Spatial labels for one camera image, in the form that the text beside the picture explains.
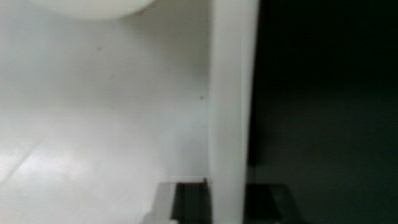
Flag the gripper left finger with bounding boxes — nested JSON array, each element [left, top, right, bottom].
[[170, 180, 213, 224]]

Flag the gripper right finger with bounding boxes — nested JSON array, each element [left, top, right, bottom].
[[243, 184, 304, 224]]

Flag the white square tabletop part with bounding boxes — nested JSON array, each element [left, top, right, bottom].
[[0, 0, 259, 224]]

